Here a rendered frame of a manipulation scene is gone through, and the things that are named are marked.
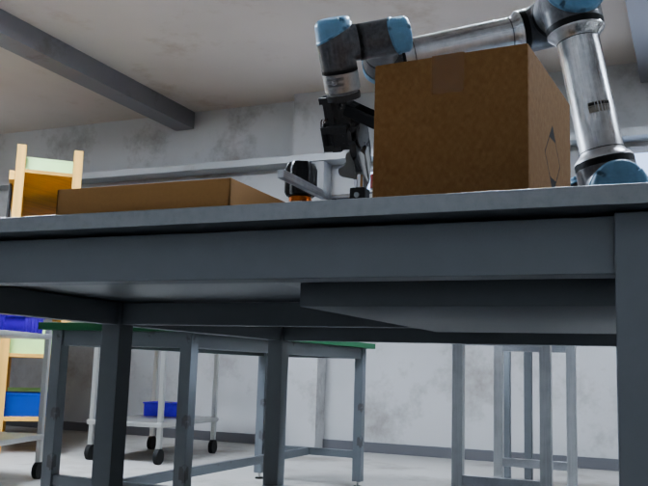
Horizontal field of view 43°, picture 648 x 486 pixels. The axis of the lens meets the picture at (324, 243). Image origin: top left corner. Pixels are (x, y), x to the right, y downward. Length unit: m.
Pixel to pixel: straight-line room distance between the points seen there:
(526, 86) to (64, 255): 0.68
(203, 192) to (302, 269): 0.16
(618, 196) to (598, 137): 0.89
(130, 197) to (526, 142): 0.55
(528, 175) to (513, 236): 0.33
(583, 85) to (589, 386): 4.82
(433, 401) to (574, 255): 5.83
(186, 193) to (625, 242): 0.51
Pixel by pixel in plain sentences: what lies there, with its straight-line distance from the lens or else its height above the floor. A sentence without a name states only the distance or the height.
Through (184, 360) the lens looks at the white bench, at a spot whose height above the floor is 0.66.
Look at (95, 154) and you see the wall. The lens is 8.59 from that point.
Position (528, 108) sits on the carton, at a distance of 1.23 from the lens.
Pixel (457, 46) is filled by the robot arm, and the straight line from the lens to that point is 1.88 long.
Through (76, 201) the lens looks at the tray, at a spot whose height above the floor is 0.85.
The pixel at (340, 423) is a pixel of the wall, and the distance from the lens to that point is 6.94.
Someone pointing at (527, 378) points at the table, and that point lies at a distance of 4.70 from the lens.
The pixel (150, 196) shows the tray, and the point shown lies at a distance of 1.06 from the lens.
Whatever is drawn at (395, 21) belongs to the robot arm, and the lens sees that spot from 1.74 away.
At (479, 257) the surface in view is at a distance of 0.88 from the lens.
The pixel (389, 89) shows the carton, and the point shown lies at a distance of 1.31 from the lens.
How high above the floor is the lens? 0.65
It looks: 9 degrees up
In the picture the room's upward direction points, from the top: 2 degrees clockwise
